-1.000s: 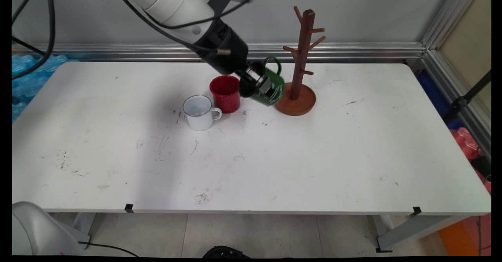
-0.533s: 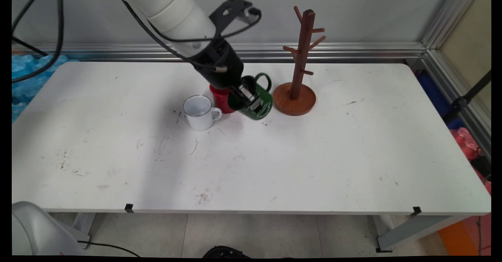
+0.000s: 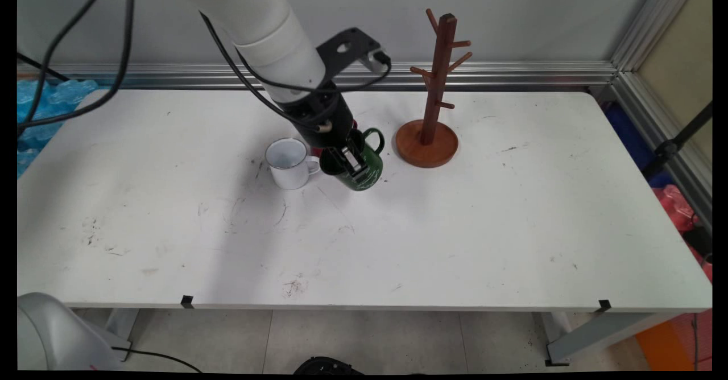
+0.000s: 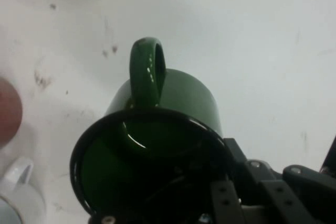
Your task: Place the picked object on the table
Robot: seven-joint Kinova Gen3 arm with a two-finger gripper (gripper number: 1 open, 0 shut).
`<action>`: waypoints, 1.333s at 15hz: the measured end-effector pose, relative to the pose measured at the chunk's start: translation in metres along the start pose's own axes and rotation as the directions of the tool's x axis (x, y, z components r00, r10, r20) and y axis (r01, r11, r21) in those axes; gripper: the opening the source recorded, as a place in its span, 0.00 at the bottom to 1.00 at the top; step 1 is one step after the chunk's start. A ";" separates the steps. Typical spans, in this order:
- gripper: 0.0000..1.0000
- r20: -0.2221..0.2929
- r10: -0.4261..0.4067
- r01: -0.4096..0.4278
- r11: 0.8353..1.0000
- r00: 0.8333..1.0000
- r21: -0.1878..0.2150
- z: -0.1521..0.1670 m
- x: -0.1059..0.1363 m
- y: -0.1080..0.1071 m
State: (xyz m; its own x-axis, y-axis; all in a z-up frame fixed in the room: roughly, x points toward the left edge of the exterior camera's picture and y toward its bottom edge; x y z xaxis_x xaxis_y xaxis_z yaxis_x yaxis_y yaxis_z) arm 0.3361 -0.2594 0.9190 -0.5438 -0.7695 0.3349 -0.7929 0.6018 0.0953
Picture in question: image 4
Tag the white enamel mug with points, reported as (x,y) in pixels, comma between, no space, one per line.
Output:
(21,197)

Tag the green enamel mug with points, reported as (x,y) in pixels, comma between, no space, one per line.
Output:
(183,95)

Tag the red enamel mug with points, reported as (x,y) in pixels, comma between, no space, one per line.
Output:
(9,113)

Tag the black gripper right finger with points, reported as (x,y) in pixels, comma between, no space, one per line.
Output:
(302,187)

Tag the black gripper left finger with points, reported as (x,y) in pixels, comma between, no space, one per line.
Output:
(225,200)

